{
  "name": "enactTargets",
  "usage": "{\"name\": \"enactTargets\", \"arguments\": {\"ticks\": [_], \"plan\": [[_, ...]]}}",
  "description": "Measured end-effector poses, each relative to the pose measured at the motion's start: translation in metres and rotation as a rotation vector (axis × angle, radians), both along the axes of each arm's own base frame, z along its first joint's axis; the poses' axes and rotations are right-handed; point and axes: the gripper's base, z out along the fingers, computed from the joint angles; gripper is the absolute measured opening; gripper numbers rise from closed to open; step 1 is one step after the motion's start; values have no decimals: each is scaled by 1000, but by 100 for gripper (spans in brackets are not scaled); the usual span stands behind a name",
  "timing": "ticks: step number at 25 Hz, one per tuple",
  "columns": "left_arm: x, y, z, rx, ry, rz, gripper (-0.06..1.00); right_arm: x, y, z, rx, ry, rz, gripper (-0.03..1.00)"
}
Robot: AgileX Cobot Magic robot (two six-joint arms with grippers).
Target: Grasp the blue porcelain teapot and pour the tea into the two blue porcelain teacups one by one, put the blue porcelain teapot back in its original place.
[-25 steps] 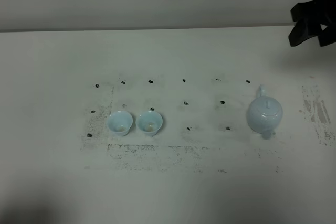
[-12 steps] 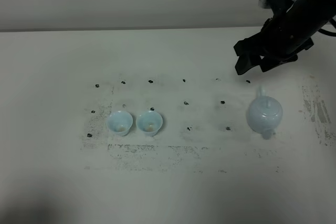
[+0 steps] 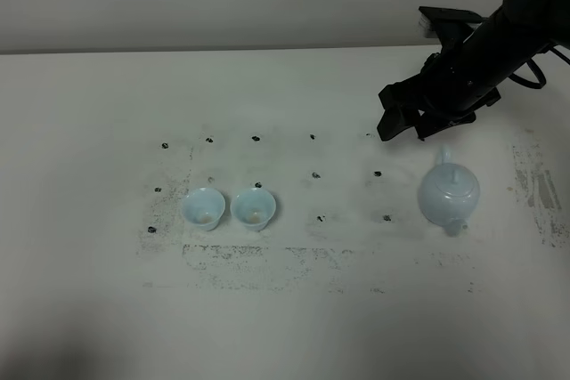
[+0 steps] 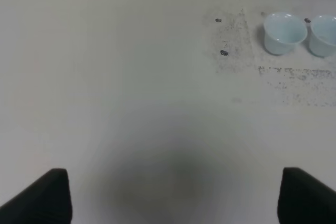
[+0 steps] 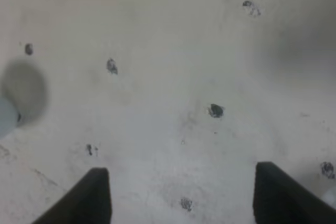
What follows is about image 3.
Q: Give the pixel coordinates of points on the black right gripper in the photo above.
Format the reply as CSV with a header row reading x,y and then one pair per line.
x,y
447,92

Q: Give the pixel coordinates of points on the light blue porcelain teapot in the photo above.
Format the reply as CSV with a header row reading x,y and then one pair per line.
x,y
448,194

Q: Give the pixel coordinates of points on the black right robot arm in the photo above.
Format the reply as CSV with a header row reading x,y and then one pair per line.
x,y
526,28

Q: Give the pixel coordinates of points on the right light blue teacup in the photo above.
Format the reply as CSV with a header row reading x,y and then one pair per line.
x,y
254,208

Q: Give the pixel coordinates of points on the light blue teacup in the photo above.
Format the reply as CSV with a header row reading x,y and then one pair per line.
x,y
254,208
203,208

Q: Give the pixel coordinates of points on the left light blue teacup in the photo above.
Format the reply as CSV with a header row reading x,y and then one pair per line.
x,y
203,208

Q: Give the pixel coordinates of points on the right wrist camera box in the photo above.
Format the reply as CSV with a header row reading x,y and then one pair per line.
x,y
448,25

